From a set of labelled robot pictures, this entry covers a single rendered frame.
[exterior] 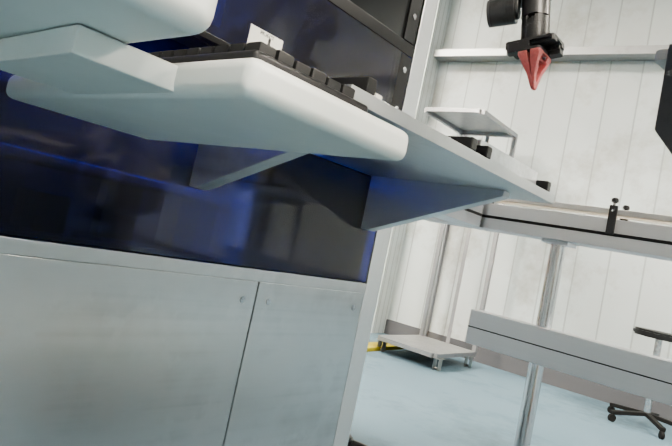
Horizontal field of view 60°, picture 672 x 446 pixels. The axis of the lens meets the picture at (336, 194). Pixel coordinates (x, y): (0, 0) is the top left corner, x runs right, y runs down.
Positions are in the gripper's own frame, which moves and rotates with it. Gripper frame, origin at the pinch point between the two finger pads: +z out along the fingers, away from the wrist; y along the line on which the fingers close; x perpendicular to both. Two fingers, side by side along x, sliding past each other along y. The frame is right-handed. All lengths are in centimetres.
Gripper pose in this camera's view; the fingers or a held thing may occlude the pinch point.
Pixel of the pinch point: (533, 85)
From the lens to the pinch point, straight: 127.6
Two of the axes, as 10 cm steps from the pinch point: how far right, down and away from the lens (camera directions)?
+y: -7.7, 0.4, 6.4
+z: -0.9, 9.8, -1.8
